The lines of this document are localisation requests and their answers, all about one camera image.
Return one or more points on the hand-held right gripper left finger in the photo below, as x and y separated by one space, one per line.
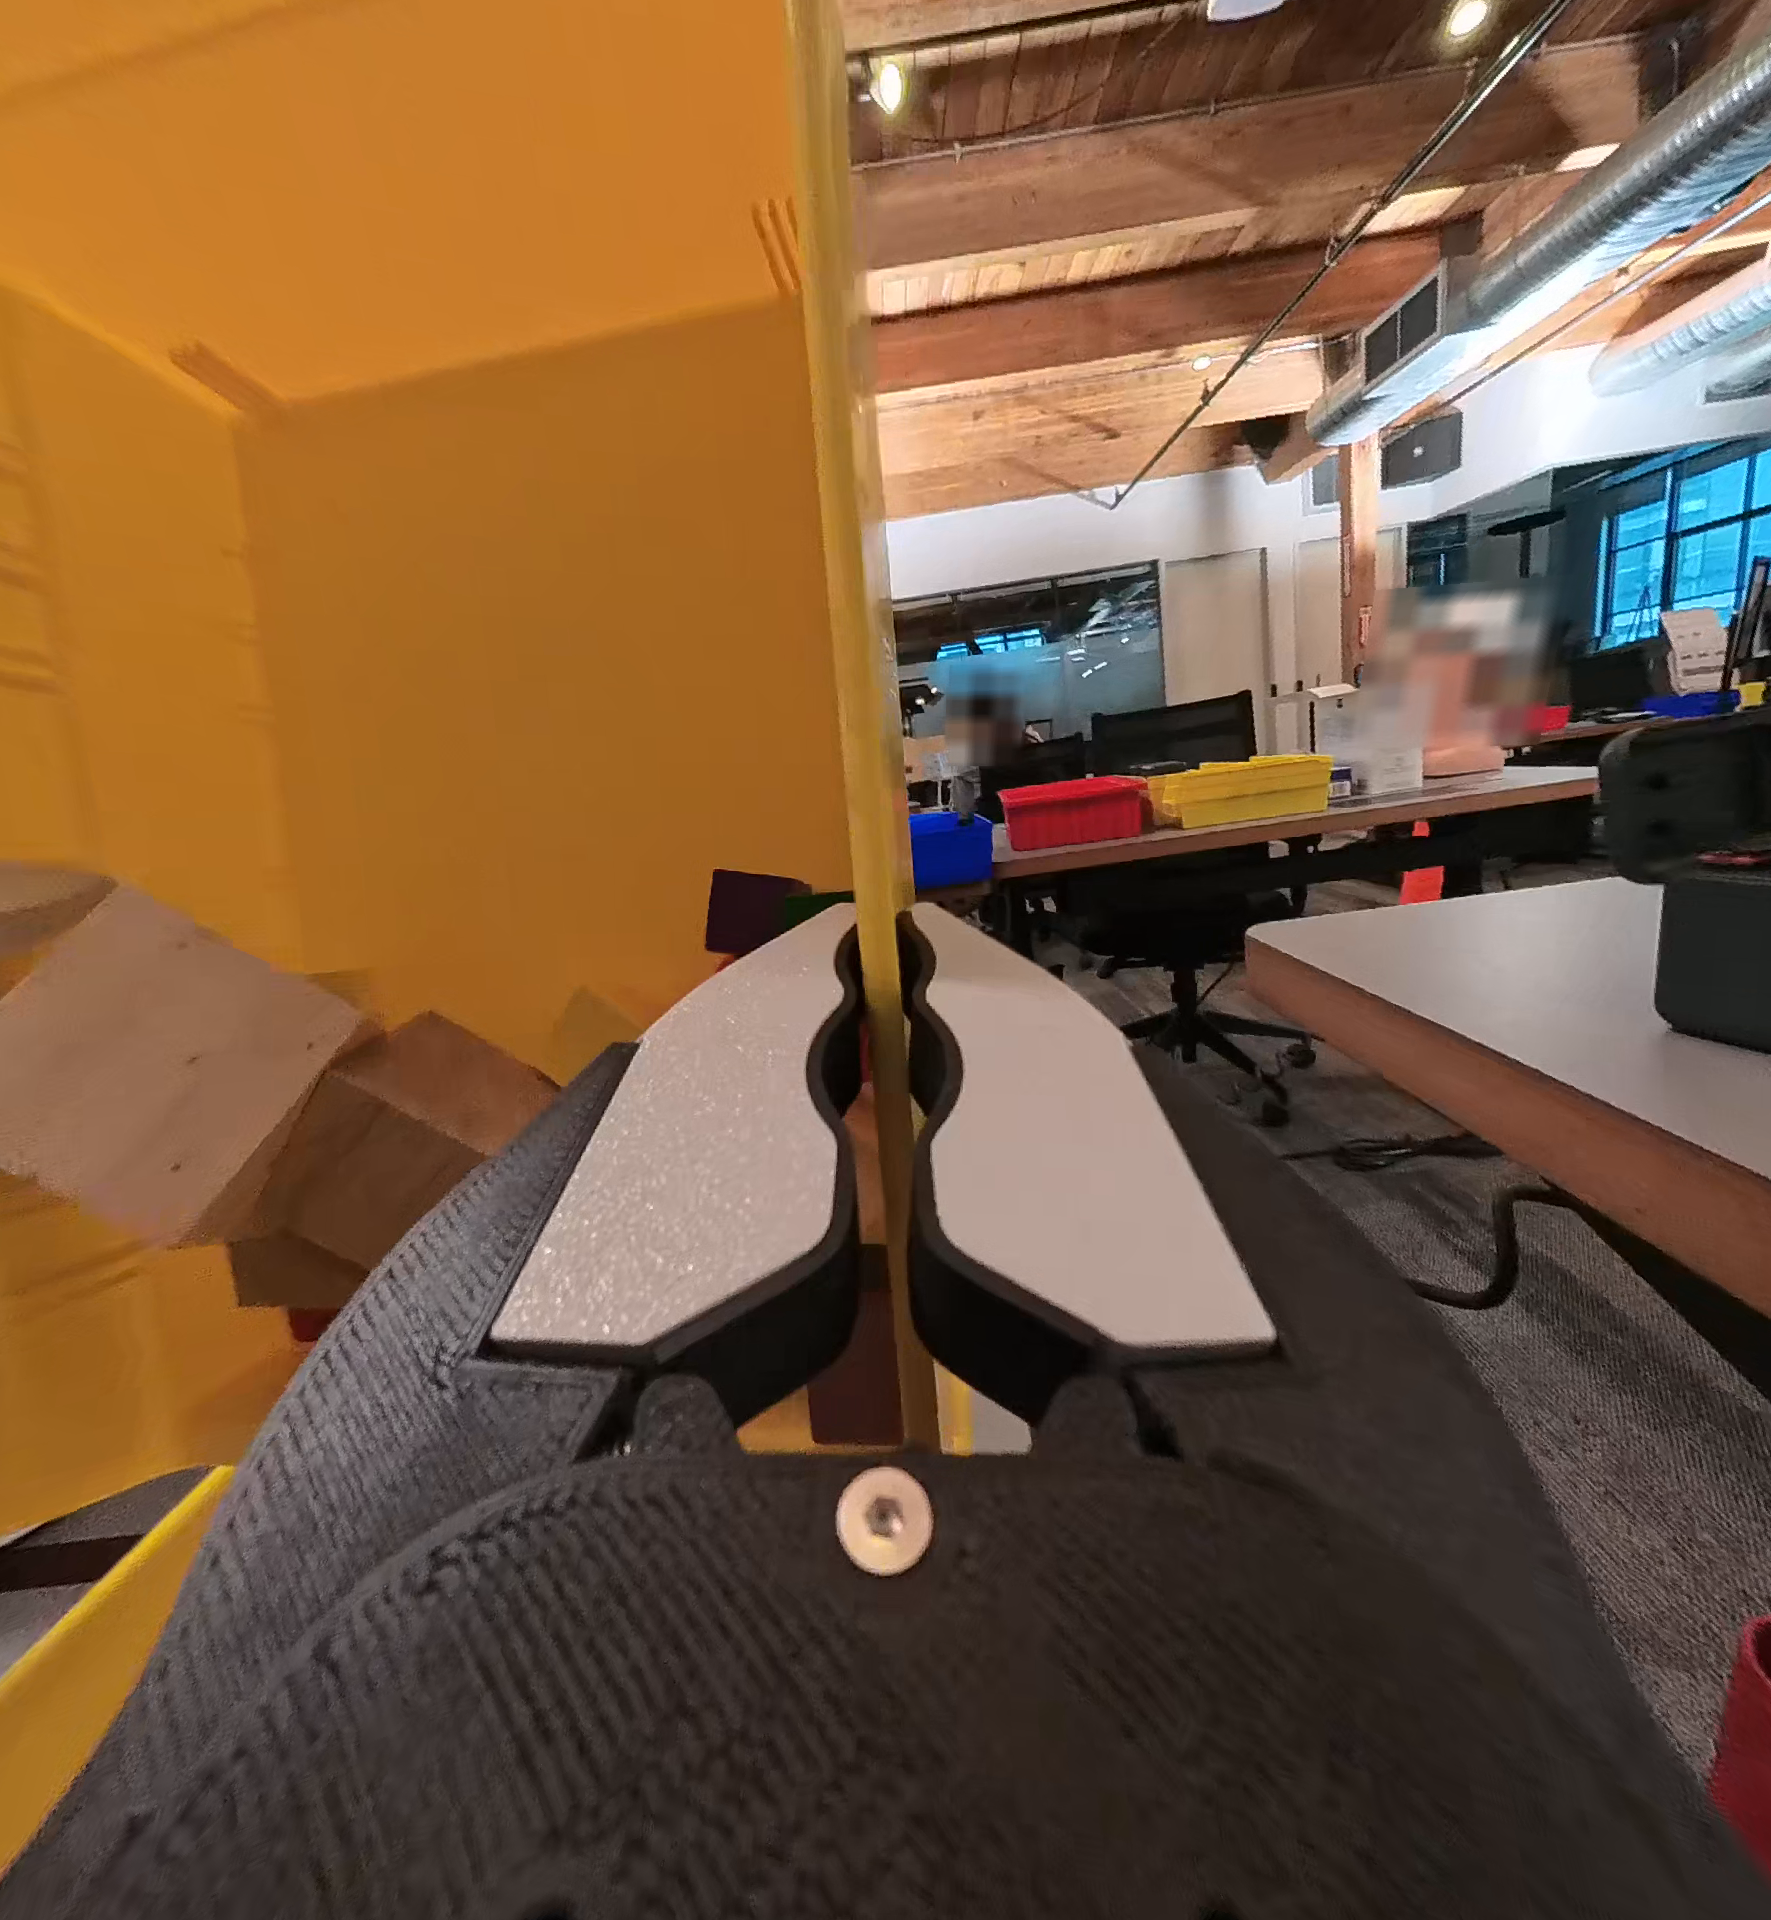
676 1169

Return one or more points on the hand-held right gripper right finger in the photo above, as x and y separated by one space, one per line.
1080 1186

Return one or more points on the pile of wooden and coloured cubes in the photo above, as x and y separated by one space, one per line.
150 1066

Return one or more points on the yellow plastic box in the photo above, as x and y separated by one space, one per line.
14 1754
449 601

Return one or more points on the large blue plastic bin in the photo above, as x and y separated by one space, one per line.
950 847

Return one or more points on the long table with black legs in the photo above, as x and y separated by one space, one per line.
1275 834

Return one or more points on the yellow plastic bin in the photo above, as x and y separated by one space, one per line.
1246 790

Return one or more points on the black office chair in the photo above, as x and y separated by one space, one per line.
1187 735

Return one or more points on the grey desk with wooden edge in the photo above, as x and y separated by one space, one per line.
1500 976

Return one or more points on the black hard case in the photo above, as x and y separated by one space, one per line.
1747 976

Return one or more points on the black rounded device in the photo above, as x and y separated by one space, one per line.
1697 788

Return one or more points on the white ventilation unit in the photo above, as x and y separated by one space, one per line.
1403 353

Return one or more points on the large paned window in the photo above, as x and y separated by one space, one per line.
1711 524

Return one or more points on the black wall speaker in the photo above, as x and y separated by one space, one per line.
1421 450

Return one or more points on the silver air duct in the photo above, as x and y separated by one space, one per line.
1697 149

